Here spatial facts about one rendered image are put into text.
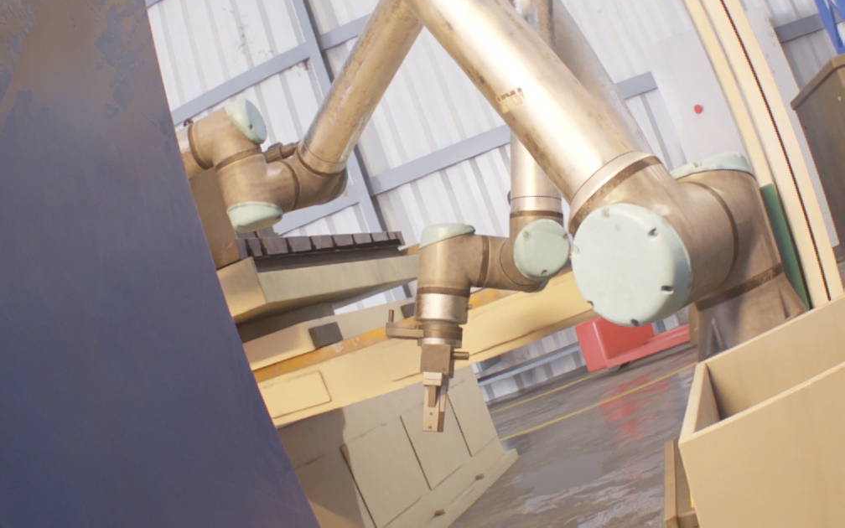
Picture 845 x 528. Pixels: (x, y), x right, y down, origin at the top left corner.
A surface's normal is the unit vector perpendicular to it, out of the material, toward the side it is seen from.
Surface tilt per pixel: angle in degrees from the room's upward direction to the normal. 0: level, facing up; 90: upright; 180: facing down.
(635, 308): 95
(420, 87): 90
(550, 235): 95
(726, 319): 70
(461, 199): 90
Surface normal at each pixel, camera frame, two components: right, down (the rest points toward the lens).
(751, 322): -0.34, -0.31
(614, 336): 0.58, -0.27
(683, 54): -0.25, 0.01
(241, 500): 0.89, -0.35
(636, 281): -0.64, 0.26
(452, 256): 0.24, -0.14
